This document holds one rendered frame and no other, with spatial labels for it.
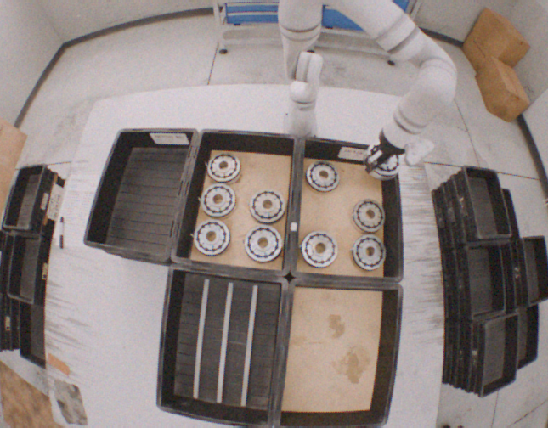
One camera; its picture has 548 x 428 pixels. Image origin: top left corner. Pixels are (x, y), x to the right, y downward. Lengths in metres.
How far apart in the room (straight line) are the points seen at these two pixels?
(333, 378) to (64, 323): 1.00
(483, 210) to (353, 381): 1.21
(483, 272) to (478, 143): 1.44
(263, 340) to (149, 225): 0.48
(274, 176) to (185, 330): 0.53
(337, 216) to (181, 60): 2.26
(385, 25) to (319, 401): 0.85
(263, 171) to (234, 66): 1.75
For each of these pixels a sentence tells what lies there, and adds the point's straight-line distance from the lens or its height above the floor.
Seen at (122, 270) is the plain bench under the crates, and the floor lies 0.70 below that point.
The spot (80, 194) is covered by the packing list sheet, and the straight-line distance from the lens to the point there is 1.23.
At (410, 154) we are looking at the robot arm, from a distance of 0.55.
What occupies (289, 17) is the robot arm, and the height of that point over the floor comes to 1.28.
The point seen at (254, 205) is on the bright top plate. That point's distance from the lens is 0.74.
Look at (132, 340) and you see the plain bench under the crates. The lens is 0.99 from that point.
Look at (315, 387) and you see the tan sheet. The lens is 0.78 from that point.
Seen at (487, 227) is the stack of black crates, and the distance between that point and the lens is 1.63.
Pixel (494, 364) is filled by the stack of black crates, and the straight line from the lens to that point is 1.68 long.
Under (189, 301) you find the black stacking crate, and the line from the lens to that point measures 0.76.
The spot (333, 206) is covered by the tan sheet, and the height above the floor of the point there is 0.83.
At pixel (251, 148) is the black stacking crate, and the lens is 0.83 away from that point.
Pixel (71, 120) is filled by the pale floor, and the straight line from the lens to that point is 2.88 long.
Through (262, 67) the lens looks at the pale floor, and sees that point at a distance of 2.43.
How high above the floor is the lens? 1.55
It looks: 72 degrees down
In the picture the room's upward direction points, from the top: 3 degrees clockwise
